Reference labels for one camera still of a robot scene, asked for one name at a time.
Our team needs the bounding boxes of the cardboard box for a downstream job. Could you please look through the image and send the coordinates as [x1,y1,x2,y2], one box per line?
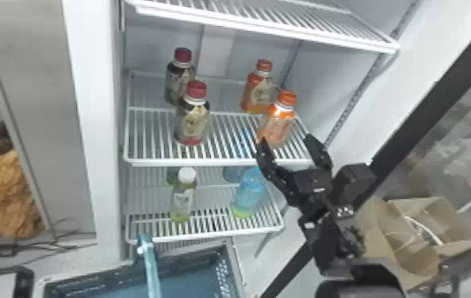
[354,195,471,290]

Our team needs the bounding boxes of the white fridge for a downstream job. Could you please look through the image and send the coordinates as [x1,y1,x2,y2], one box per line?
[61,0,471,298]

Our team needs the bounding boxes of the fridge door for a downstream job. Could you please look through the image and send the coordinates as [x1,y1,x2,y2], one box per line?
[260,6,471,298]

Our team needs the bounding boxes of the dark bottle red cap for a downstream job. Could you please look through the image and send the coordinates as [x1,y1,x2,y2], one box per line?
[173,79,212,147]
[163,47,197,106]

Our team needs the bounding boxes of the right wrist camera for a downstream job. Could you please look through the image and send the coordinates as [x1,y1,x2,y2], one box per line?
[330,162,378,208]

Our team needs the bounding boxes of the orange bottle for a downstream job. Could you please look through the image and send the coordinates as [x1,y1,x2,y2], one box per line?
[240,58,279,116]
[256,89,298,148]

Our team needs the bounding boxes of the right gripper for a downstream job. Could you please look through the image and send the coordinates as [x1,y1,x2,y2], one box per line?
[255,133,335,218]

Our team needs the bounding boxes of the green bottle white cap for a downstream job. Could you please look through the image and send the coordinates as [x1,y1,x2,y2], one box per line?
[169,166,198,224]

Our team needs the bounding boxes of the blue basket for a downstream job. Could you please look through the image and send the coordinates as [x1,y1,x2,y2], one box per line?
[43,234,246,298]

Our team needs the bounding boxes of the blue bottle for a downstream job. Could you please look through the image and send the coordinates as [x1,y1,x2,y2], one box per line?
[231,166,268,219]
[222,166,248,185]

